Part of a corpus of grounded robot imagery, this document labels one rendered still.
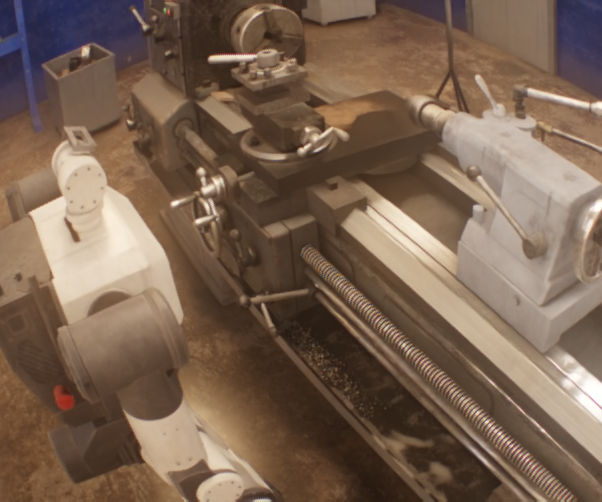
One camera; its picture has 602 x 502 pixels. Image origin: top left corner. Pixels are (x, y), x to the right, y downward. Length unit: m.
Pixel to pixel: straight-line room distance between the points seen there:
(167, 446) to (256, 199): 1.09
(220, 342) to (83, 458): 1.68
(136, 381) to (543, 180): 0.92
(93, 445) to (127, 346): 0.41
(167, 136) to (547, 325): 1.74
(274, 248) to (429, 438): 0.66
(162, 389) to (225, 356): 1.88
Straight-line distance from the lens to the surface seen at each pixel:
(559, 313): 1.38
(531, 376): 1.37
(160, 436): 0.83
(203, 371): 2.60
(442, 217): 1.99
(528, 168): 1.40
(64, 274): 0.84
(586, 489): 1.40
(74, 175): 0.83
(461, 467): 1.74
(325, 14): 6.08
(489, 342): 1.44
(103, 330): 0.73
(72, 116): 4.52
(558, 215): 1.34
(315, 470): 2.23
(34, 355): 0.90
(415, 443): 1.79
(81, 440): 1.12
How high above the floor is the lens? 1.83
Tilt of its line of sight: 36 degrees down
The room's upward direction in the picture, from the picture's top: 4 degrees counter-clockwise
